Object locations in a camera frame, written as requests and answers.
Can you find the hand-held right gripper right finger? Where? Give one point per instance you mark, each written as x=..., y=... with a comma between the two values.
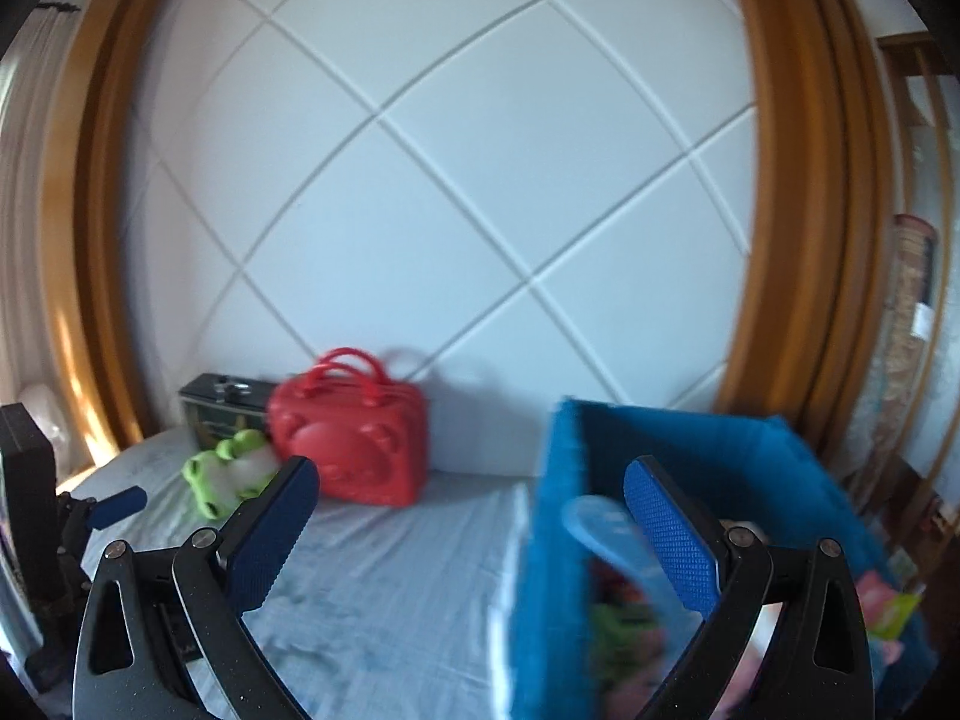
x=675, y=540

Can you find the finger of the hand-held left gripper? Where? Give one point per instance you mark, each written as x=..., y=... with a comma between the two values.
x=116, y=506

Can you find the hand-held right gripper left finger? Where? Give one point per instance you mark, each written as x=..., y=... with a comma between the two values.
x=270, y=540

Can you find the light blue plastic paddle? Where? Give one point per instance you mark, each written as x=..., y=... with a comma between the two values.
x=607, y=532

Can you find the blue storage box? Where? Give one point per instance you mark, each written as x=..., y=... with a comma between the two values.
x=555, y=577

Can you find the green frog plush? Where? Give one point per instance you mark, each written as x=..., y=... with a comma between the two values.
x=217, y=476

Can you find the red bear-shaped case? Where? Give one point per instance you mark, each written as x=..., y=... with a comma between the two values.
x=352, y=450

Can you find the dark box with metal clasp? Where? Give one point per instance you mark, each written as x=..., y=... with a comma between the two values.
x=206, y=412

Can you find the yellow-green packet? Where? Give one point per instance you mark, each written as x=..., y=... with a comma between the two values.
x=896, y=611

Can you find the beige curtain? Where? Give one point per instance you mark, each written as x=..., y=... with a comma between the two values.
x=30, y=202

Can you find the rolled patterned mat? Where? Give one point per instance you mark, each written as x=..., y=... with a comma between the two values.
x=915, y=270

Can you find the wooden headboard frame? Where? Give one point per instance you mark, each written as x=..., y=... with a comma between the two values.
x=97, y=240

